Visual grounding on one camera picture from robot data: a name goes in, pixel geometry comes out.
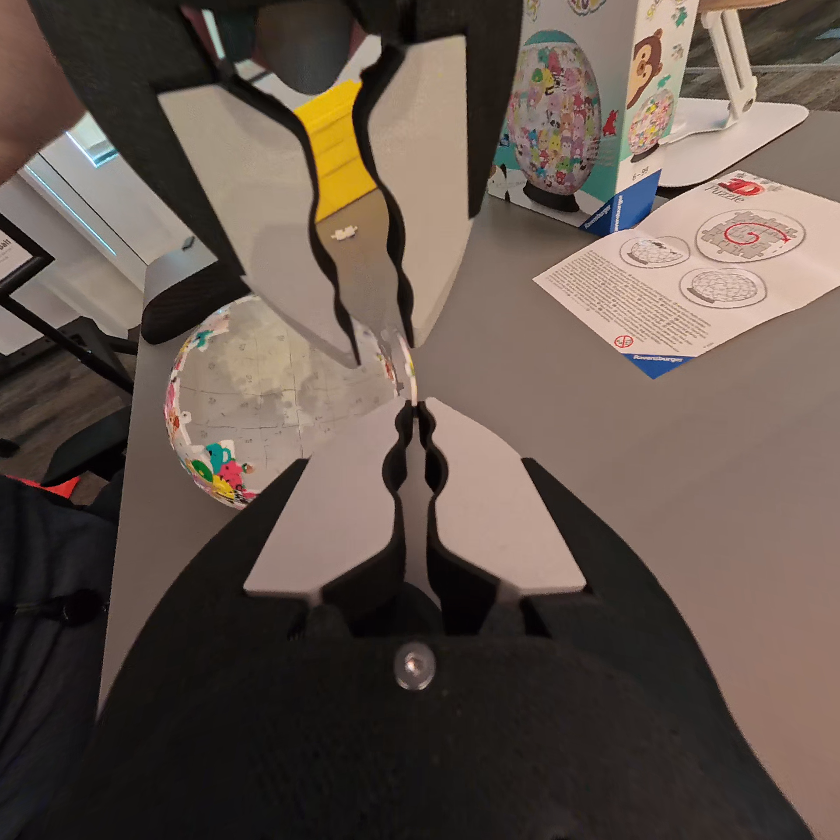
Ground black sign easel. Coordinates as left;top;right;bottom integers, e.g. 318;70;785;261
0;289;137;395

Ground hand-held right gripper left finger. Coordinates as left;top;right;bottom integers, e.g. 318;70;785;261
243;397;417;599

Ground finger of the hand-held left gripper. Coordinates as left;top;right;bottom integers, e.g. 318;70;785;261
156;73;362;370
352;34;472;350

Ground office chair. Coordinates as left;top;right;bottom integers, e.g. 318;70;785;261
42;407;132;487

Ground person's dark clothing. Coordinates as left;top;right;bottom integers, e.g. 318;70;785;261
0;476;122;840

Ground framed marker sign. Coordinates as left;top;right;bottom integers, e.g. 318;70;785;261
0;213;56;358

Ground puzzle box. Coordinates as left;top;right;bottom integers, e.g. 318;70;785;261
486;0;700;236

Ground instruction leaflet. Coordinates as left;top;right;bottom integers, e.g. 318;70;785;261
533;171;840;380

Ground colourful puzzle ball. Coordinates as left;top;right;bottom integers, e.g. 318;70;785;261
164;293;417;511

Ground small orange object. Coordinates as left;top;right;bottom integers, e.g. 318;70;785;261
16;476;80;503

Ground person's left forearm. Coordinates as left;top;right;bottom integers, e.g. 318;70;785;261
0;0;89;181

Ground black wrist rest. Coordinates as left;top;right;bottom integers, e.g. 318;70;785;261
141;266;253;345

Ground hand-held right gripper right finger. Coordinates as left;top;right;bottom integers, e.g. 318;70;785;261
416;395;586;598

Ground white tablet stand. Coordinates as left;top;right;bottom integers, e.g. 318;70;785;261
656;0;810;189

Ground joined puzzle pieces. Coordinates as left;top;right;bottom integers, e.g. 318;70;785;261
379;327;421;403

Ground yellow plastic bin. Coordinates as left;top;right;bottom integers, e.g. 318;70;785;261
292;79;382;224

